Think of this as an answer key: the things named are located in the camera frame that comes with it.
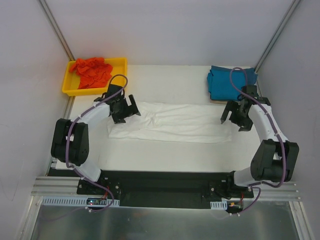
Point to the yellow plastic bin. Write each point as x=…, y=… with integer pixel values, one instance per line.
x=71, y=80

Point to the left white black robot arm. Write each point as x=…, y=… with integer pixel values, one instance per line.
x=71, y=144

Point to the right aluminium frame post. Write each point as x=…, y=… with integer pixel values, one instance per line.
x=278, y=31

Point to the front aluminium rail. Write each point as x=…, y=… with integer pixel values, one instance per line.
x=67, y=187

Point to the folded blue t shirt stack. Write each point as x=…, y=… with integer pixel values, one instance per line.
x=220, y=87

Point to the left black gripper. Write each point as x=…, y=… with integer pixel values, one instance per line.
x=125, y=110

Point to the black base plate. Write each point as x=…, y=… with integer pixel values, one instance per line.
x=180, y=190

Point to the grey cable duct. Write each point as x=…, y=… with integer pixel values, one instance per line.
x=219, y=205
x=67, y=201

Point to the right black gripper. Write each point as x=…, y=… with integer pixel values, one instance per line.
x=236, y=116

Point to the right grey cable duct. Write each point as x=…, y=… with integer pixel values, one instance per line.
x=219, y=205

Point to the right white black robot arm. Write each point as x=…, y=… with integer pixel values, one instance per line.
x=274, y=161

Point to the aluminium frame post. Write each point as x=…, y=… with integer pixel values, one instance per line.
x=56, y=29
x=278, y=31

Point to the orange t shirt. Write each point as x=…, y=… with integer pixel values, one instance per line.
x=93, y=72

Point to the left grey cable duct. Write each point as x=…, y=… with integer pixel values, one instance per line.
x=67, y=201

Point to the left aluminium frame post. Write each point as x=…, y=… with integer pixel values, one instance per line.
x=56, y=29

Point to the white t shirt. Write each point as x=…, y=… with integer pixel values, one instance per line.
x=181, y=123

